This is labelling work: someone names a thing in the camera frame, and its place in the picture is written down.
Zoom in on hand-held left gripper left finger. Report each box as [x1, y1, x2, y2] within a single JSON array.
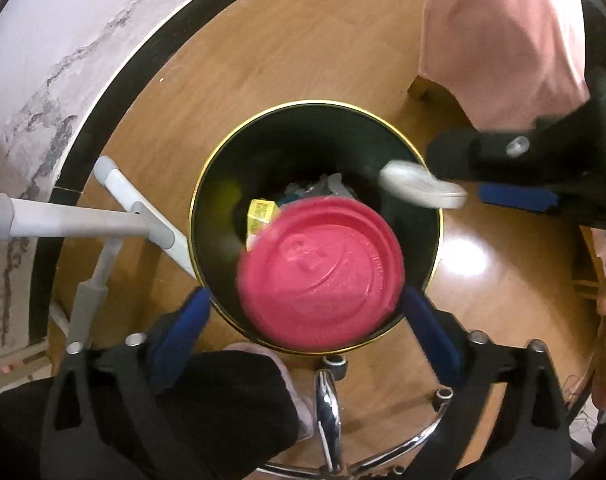
[[39, 287, 214, 480]]

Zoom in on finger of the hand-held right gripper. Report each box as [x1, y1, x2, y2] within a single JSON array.
[[427, 104, 592, 187], [479, 183, 562, 216]]

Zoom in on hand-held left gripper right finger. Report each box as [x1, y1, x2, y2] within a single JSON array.
[[400, 285, 574, 480]]

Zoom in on white wrapper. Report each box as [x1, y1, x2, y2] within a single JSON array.
[[379, 159, 469, 210]]

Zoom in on pink plastic lid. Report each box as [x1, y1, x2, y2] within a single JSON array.
[[235, 196, 407, 352]]

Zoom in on black bin with gold rim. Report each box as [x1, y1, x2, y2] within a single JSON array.
[[189, 100, 444, 356]]

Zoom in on person's black trouser leg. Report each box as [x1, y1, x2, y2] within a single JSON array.
[[0, 350, 302, 480]]

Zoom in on pink blanket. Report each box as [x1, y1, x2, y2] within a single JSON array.
[[417, 0, 592, 134]]

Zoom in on chrome chair base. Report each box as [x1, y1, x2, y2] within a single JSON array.
[[263, 354, 455, 480]]

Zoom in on pink slipper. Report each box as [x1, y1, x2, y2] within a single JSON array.
[[223, 342, 317, 442]]

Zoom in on yellow packet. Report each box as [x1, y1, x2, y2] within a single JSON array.
[[245, 199, 283, 252]]

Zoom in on grey crumpled paper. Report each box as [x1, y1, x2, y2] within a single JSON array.
[[278, 172, 360, 207]]

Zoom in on wooden slat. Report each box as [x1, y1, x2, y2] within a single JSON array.
[[0, 344, 50, 397]]

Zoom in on wooden furniture frame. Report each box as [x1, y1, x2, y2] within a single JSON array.
[[575, 226, 606, 307]]

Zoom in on white metal table frame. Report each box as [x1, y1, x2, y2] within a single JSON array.
[[0, 156, 202, 361]]

